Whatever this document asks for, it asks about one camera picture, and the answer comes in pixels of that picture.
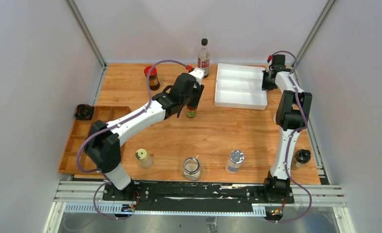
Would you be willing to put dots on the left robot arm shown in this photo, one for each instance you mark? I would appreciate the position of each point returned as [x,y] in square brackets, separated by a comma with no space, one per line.
[105,140]

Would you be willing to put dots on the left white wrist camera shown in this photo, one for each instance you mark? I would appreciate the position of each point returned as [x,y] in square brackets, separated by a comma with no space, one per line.
[198,74]

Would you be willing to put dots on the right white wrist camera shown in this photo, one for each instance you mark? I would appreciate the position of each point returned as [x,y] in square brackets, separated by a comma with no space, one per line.
[276,59]

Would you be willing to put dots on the black cap grinder bottle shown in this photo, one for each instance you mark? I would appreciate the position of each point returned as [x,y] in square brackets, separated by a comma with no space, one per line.
[300,158]

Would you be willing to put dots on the round glass jar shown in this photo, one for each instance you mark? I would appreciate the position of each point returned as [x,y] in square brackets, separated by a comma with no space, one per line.
[192,169]

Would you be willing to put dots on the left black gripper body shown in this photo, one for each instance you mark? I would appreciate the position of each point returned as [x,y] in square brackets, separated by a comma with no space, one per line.
[193,99]

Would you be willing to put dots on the yellow cap sauce bottle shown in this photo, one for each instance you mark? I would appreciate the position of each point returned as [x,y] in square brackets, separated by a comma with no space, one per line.
[191,110]

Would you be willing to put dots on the silver lid peppercorn bottle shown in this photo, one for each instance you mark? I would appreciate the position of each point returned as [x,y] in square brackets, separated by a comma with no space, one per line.
[234,162]

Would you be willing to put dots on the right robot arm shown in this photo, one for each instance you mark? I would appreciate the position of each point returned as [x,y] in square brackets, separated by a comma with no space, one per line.
[292,117]

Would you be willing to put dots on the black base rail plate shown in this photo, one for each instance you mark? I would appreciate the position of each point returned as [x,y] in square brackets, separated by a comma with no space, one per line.
[196,197]

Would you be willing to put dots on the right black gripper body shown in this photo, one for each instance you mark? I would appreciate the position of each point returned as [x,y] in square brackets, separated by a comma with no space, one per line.
[268,83]

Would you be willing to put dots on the wooden compartment organizer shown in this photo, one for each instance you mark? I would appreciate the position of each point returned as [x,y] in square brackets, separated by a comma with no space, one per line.
[85,117]

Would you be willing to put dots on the white divided tray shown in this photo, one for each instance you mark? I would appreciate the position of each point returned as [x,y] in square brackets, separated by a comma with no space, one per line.
[239,86]

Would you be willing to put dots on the yellow lid spice bottle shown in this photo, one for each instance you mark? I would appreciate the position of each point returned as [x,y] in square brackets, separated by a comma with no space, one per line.
[144,159]

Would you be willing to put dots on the black cap soy sauce bottle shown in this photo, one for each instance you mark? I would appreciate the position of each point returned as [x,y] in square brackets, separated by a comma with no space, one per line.
[203,59]

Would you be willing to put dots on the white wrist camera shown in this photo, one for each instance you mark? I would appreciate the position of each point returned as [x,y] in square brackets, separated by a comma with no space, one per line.
[198,74]
[276,59]

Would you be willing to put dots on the red lid brown jar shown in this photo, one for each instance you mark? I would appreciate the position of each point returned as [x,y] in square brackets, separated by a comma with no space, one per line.
[154,83]

